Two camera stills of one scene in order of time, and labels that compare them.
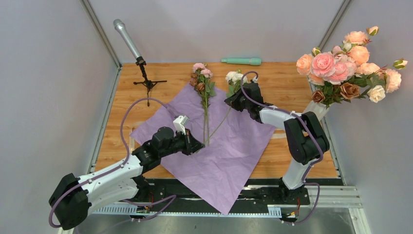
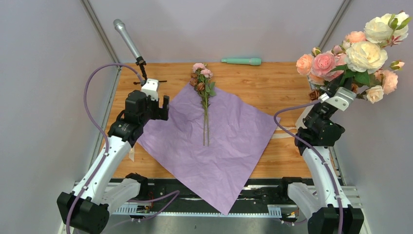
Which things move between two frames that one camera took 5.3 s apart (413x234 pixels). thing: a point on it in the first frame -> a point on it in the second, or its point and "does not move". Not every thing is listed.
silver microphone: x=121 y=27 does not move
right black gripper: x=234 y=101 -> x=333 y=85
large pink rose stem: x=333 y=67 does not move
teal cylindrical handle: x=255 y=61 does not move
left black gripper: x=192 y=145 -> x=160 y=113
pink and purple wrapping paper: x=234 y=141 does not move
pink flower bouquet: x=200 y=80 does not move
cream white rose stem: x=233 y=79 -> x=362 y=58
